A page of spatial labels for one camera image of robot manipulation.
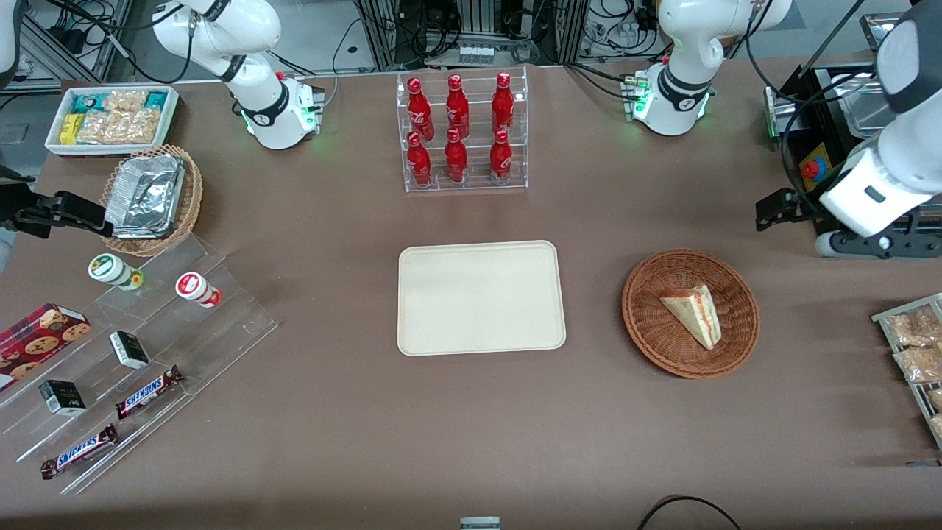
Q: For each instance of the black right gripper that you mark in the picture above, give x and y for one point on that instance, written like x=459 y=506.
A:
x=16 y=202

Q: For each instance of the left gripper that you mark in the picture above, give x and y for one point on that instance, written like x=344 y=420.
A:
x=800 y=209

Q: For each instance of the triangle sandwich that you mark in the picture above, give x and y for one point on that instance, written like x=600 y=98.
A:
x=695 y=313

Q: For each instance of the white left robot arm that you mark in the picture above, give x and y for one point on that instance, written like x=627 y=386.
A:
x=681 y=73

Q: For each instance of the light wicker basket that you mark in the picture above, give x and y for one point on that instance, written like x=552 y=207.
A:
x=193 y=199

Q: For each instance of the tray of packaged pastries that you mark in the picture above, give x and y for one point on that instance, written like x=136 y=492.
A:
x=883 y=318

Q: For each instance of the brown wicker basket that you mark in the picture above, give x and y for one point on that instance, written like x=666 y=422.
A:
x=655 y=327

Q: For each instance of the cream plastic tray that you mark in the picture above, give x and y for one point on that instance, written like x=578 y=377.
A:
x=478 y=298

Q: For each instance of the red emergency stop knob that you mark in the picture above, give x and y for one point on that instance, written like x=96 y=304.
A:
x=810 y=169

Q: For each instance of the green lid yogurt cup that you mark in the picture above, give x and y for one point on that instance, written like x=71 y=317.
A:
x=109 y=269

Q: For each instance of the silver foil packets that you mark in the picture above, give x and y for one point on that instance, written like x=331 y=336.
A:
x=147 y=195

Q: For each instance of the white snack bin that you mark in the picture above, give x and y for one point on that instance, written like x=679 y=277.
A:
x=55 y=143

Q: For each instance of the yellow snack packet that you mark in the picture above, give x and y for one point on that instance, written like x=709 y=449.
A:
x=70 y=129

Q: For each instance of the clear cracker snack bag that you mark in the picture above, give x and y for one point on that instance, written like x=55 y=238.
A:
x=935 y=400
x=912 y=327
x=125 y=100
x=920 y=363
x=118 y=127
x=937 y=427

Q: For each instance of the teal snack packet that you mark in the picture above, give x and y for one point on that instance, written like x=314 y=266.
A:
x=157 y=99
x=87 y=102

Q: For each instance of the steel food pan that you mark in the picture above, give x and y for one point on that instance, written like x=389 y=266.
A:
x=857 y=110

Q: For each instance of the black food warmer machine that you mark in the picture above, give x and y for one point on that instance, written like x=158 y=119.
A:
x=824 y=88

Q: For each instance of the red lid yogurt cup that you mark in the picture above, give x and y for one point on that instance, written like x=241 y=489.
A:
x=193 y=285

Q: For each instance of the red tartan cookie box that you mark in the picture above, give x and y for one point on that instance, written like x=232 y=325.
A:
x=37 y=338

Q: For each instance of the small black carton box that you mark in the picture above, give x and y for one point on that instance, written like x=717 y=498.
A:
x=129 y=350
x=62 y=397

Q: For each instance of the clear acrylic stepped shelf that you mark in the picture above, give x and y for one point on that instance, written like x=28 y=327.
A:
x=184 y=338

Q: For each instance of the Snickers chocolate bar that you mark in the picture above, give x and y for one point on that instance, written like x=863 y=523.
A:
x=79 y=451
x=147 y=392

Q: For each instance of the red cola bottle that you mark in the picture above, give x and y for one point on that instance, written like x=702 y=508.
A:
x=500 y=156
x=419 y=160
x=419 y=107
x=457 y=105
x=503 y=101
x=455 y=157

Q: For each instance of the clear acrylic bottle rack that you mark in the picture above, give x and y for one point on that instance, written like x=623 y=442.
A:
x=475 y=118

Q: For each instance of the white power strip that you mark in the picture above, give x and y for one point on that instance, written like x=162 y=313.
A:
x=476 y=54

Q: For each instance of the small grey device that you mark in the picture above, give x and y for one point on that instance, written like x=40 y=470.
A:
x=480 y=523

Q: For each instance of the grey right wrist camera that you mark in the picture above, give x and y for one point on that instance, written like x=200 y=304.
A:
x=4 y=254

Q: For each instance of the aluminium profile frame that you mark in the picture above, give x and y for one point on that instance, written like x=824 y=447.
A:
x=110 y=37

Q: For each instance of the aluminium equipment frame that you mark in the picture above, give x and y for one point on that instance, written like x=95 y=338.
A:
x=383 y=37

